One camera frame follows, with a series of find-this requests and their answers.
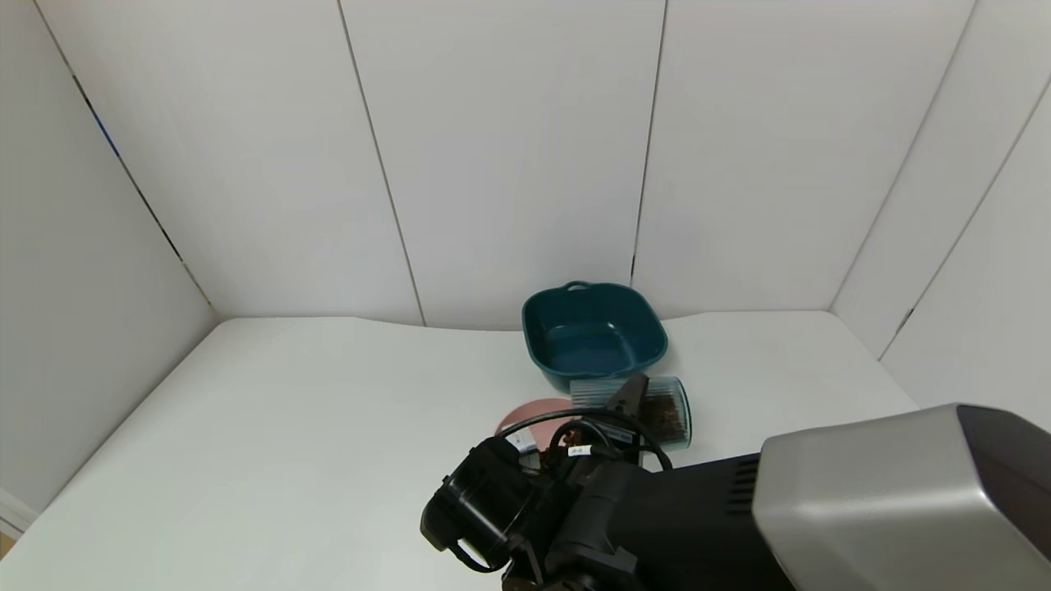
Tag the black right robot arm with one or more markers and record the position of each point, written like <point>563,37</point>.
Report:
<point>862,509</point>

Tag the blue ribbed transparent cup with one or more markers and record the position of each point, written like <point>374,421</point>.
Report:
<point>591,394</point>

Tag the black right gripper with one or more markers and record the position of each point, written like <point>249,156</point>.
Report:
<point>606,436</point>

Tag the pink round bowl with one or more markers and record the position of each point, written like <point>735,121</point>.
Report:
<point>552,433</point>

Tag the teal square basin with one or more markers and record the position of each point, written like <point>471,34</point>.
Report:
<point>591,336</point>

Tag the brown granular solid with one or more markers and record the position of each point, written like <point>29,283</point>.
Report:
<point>665,419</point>

